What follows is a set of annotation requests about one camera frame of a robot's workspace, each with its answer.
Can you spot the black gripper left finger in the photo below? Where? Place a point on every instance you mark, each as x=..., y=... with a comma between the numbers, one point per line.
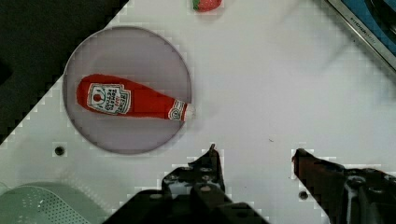
x=206, y=169

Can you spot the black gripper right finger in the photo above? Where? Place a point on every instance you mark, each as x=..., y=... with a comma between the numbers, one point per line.
x=348, y=196

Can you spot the black toaster oven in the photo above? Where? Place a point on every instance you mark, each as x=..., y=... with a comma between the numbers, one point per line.
x=374, y=22

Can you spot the red plush ketchup bottle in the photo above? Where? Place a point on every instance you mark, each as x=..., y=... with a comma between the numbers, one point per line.
x=116, y=96

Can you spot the grey round plate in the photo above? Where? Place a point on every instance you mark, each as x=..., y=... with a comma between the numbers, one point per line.
x=139, y=55

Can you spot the green perforated colander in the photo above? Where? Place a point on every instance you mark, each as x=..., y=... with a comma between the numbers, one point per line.
x=48, y=203

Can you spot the red plush strawberry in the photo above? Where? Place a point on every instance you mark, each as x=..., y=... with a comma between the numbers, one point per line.
x=205, y=5

